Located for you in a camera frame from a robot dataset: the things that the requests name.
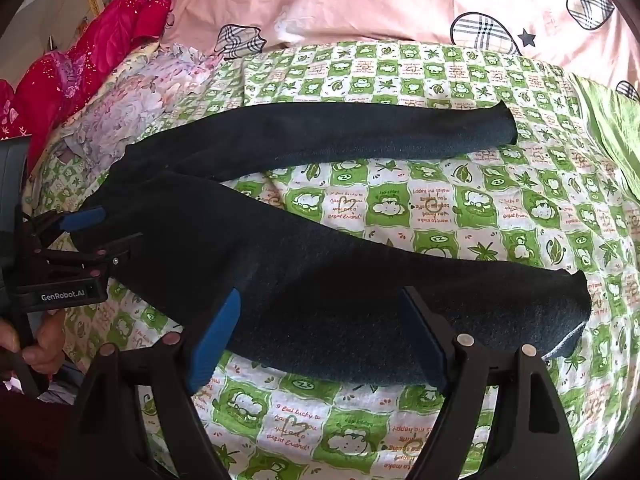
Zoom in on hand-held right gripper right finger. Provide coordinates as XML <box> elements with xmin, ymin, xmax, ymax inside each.
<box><xmin>397</xmin><ymin>285</ymin><xmax>581</xmax><ymax>480</ymax></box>

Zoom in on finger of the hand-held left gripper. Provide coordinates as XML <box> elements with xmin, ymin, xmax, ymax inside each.
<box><xmin>30</xmin><ymin>232</ymin><xmax>146</xmax><ymax>281</ymax></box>
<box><xmin>22</xmin><ymin>206</ymin><xmax>107</xmax><ymax>251</ymax></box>

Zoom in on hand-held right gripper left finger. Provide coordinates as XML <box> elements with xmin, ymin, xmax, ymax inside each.
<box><xmin>57</xmin><ymin>287</ymin><xmax>243</xmax><ymax>480</ymax></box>

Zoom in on dark navy pants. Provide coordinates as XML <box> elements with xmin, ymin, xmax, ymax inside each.
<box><xmin>67</xmin><ymin>100</ymin><xmax>593</xmax><ymax>393</ymax></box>

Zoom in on person's left hand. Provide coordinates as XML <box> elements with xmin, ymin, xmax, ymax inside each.
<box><xmin>0</xmin><ymin>307</ymin><xmax>67</xmax><ymax>377</ymax></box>

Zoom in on pastel floral cloth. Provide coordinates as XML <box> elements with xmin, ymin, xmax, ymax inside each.
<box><xmin>30</xmin><ymin>42</ymin><xmax>236</xmax><ymax>181</ymax></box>

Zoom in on green checked bed sheet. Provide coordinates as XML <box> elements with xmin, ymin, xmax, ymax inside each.
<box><xmin>30</xmin><ymin>42</ymin><xmax>640</xmax><ymax>480</ymax></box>

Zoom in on red patterned cloth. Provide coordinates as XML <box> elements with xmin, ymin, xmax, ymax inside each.
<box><xmin>0</xmin><ymin>79</ymin><xmax>36</xmax><ymax>142</ymax></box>

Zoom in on person's dark red clothing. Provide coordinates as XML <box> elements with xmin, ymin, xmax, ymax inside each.
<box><xmin>0</xmin><ymin>390</ymin><xmax>76</xmax><ymax>480</ymax></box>

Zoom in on red floral quilt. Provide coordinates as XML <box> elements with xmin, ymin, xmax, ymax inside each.
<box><xmin>10</xmin><ymin>0</ymin><xmax>178</xmax><ymax>171</ymax></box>

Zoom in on light green cloth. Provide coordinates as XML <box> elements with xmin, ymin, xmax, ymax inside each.
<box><xmin>575</xmin><ymin>75</ymin><xmax>640</xmax><ymax>181</ymax></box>

